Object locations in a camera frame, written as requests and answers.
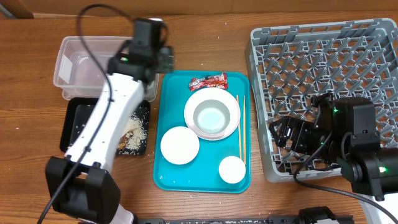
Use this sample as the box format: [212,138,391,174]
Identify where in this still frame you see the white paper cup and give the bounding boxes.
[218,156,246,184]

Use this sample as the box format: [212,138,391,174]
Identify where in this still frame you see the red snack wrapper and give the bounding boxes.
[188,73,228,91]

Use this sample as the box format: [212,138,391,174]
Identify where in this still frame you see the grey bowl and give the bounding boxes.
[193,100,231,135]

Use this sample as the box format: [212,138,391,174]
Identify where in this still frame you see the white rice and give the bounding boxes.
[116,110,150,156]

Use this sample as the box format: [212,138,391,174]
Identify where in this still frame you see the brown food scraps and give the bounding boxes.
[117,130,134,151]

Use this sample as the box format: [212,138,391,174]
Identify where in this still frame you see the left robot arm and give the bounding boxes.
[38,18,174,223]

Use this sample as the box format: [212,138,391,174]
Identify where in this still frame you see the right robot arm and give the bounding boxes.
[269,93,397,223]

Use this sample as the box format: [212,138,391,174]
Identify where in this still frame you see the grey dishwasher rack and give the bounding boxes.
[245,19,397,183]

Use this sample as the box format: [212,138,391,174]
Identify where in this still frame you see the left wooden chopstick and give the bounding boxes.
[236,95,242,160]

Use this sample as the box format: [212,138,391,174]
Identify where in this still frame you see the large white plate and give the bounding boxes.
[184,88,239,141]

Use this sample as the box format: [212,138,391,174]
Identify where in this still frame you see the teal serving tray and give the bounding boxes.
[153,70,251,194]

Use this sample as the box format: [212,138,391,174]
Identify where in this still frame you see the black plastic tray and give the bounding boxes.
[60,98,150,152]

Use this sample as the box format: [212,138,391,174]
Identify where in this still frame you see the clear plastic bin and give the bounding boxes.
[53,35,160,103]

